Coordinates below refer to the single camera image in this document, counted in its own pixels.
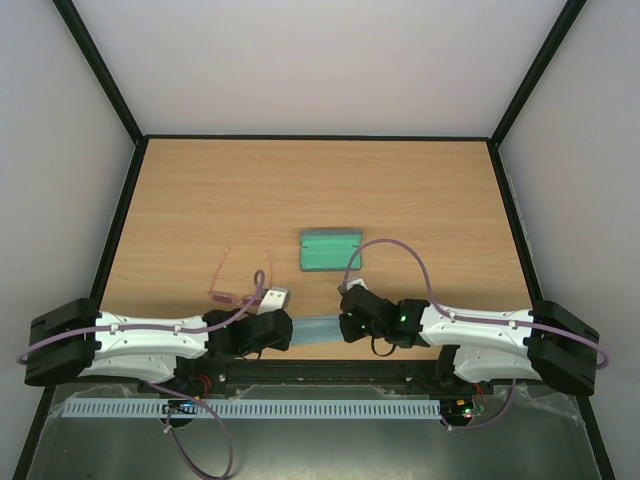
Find light blue cleaning cloth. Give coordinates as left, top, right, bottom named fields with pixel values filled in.
left=290, top=315, right=343, bottom=346

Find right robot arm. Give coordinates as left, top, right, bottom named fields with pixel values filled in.
left=339, top=282, right=599, bottom=396

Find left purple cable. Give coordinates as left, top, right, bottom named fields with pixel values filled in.
left=17, top=269, right=267, bottom=478

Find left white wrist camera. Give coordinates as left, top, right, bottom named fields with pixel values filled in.
left=257, top=287, right=290, bottom=315

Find black aluminium frame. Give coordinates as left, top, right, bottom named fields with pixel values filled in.
left=9, top=0, right=617, bottom=480

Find pink sunglasses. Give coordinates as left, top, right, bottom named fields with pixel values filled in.
left=208, top=247, right=274, bottom=307

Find light blue slotted cable duct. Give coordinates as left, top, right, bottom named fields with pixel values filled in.
left=61, top=398, right=441, bottom=420

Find blue-grey glasses case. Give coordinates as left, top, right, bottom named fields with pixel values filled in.
left=299, top=227, right=363, bottom=272

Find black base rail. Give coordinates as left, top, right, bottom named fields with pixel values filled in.
left=49, top=355, right=581, bottom=396

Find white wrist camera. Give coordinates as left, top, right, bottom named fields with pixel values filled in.
left=341, top=278, right=367, bottom=293
left=257, top=287, right=290, bottom=315

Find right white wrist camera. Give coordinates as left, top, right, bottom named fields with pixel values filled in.
left=341, top=278, right=367, bottom=293

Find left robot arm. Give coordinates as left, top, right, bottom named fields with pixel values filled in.
left=17, top=298, right=293, bottom=387

